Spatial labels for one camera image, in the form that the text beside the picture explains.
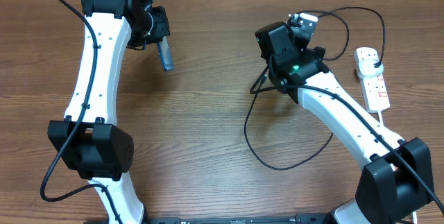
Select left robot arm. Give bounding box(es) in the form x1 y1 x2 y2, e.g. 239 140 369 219
47 0 173 223

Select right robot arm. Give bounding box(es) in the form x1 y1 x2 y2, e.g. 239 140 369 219
255 21 442 223

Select white charger plug adapter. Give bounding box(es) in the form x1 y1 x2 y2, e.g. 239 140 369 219
357 60 384 79

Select black USB-C charging cable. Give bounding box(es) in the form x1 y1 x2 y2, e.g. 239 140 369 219
244 6 386 171

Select white power strip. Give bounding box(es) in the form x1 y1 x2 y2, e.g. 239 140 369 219
354 47 390 113

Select blue Samsung Galaxy smartphone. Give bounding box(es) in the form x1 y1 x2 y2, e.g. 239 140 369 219
157 36 174 71

